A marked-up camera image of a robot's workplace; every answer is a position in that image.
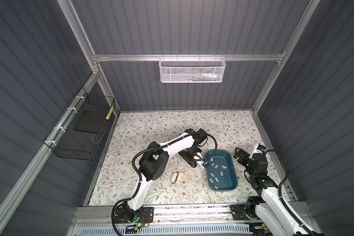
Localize black stapler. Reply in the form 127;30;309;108
179;148;202;168

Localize pink mini stapler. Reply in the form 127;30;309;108
176;172;184;183

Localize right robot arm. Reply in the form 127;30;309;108
234;145;324;236

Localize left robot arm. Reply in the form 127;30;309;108
122;129;208;221

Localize teal plastic tray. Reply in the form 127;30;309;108
206;149;238;192

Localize tubes in white basket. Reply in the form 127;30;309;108
183;73;222;82

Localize yellow marker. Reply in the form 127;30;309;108
105;106;114;120

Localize black pad in basket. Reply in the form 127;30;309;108
74;110;107;134

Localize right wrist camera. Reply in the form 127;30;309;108
250;144;266;156

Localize white wire mesh basket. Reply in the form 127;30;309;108
158;57;226;83

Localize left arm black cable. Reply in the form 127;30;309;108
110;132;218;236

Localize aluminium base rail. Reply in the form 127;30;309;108
73;203;309;226

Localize black wire basket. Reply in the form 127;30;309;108
44;88;116;161

